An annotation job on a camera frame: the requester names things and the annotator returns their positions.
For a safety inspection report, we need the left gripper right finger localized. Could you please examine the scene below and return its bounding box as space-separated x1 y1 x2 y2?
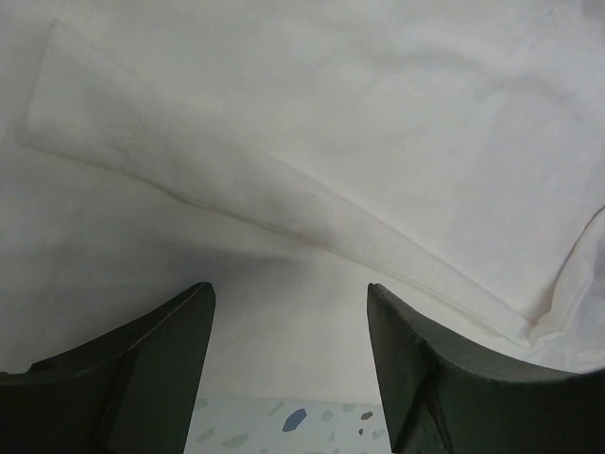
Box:
367 284 604 453

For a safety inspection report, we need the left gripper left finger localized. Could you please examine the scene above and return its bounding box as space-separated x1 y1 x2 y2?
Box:
1 283 216 453

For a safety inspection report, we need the white t shirt red print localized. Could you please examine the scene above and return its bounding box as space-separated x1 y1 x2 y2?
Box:
1 1 604 403

